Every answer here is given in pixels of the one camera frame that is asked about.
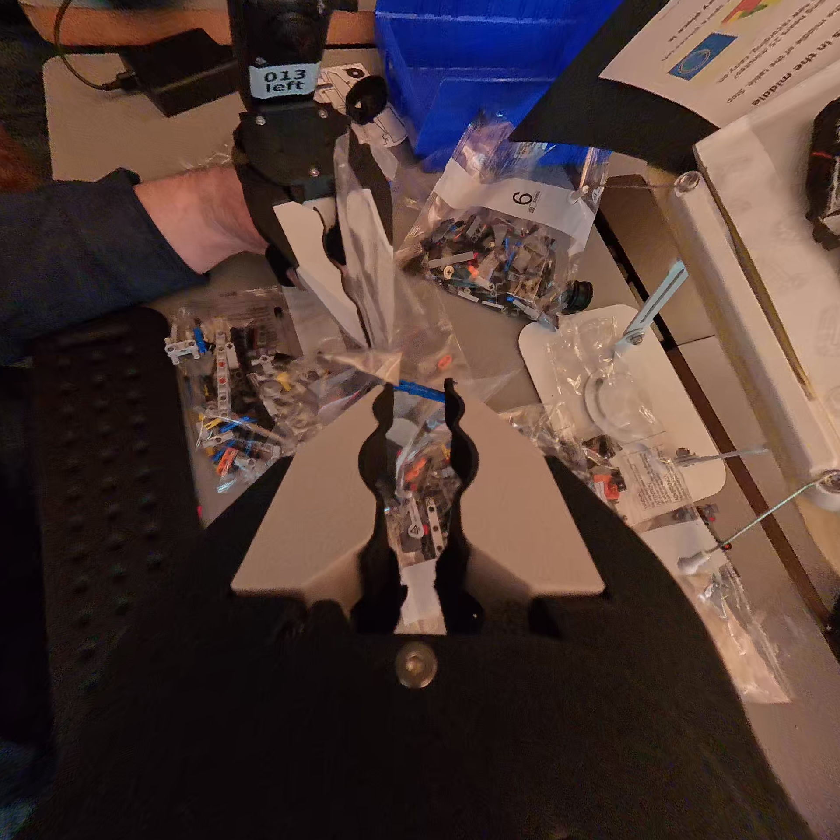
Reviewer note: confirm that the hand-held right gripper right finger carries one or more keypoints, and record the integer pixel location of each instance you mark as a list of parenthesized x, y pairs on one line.
[(531, 531)]

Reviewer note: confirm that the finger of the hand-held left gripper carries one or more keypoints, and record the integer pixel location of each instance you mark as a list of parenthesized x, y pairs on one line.
[(369, 243), (308, 249)]

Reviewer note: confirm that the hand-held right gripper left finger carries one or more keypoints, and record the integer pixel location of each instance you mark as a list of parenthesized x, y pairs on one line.
[(302, 531)]

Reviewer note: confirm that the clear lego parts bag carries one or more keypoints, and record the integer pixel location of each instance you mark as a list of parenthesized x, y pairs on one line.
[(505, 249), (420, 328), (748, 656)]

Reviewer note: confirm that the person's left forearm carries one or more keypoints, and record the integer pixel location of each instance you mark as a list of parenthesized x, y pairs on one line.
[(72, 262)]

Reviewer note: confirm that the lego instruction booklet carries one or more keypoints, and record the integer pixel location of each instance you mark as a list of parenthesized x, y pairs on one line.
[(768, 216)]

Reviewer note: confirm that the person's left hand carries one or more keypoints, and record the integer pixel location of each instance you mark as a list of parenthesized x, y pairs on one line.
[(203, 216)]

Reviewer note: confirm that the white sticker sheet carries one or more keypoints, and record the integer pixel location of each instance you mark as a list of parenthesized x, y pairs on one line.
[(394, 128)]

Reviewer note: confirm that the black power adapter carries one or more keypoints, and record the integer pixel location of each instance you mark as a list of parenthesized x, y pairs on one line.
[(184, 72)]

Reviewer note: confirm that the small open parts bag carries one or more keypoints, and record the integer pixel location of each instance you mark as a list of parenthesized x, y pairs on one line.
[(229, 394)]

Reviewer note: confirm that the empty clear plastic bag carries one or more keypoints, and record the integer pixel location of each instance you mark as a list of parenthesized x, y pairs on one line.
[(577, 367)]

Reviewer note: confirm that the dark perforated panel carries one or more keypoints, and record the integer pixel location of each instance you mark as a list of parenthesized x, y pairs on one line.
[(111, 492)]

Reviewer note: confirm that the light blue slotted bar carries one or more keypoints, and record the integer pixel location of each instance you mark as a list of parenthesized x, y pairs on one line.
[(722, 456), (653, 305)]

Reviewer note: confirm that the blue plastic bin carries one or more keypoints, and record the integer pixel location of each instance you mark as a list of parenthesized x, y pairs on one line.
[(472, 59)]

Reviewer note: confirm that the black round knob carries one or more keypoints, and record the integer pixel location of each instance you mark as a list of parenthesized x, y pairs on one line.
[(577, 295)]

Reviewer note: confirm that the white rod with ball end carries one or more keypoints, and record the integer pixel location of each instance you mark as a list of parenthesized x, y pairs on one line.
[(754, 518)]

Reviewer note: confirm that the black pointed panel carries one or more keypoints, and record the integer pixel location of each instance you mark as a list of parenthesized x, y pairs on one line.
[(623, 111)]

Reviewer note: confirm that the white rounded container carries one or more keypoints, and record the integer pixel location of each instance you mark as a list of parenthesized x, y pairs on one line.
[(715, 275)]

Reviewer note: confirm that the white printed paper sheet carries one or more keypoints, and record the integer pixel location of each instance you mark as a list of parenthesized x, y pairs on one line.
[(735, 52)]

